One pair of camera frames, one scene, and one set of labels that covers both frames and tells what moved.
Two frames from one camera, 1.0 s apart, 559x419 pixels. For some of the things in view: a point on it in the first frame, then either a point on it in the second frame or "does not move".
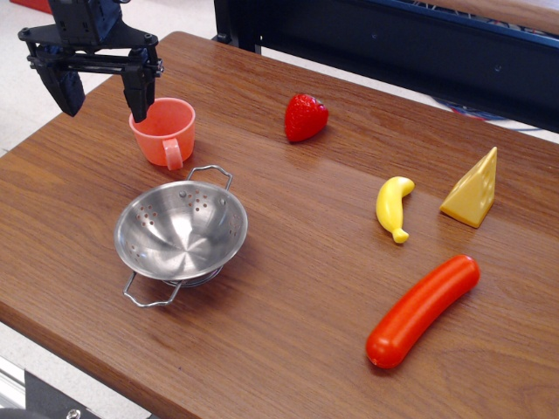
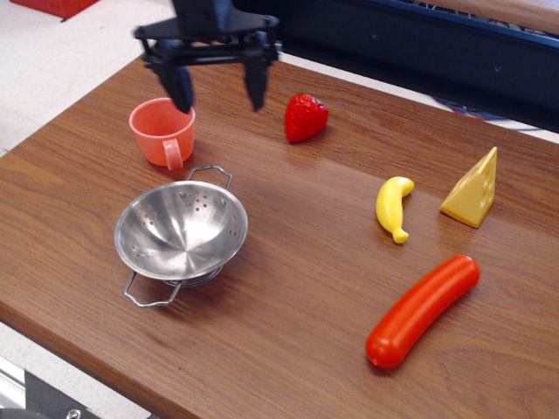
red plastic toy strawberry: (305, 117) does not move
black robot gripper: (90, 35) -> (209, 31)
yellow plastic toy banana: (390, 208) does not move
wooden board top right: (525, 13) does not move
